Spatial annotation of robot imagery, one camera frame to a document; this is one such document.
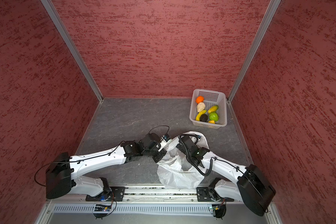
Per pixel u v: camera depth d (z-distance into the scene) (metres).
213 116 1.00
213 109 1.10
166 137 0.68
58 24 0.77
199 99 1.14
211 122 1.00
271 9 0.72
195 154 0.62
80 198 0.72
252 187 0.41
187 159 0.63
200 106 1.10
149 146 0.60
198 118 1.04
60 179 0.40
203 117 1.03
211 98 1.17
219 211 0.71
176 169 0.63
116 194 0.74
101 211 0.73
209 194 0.67
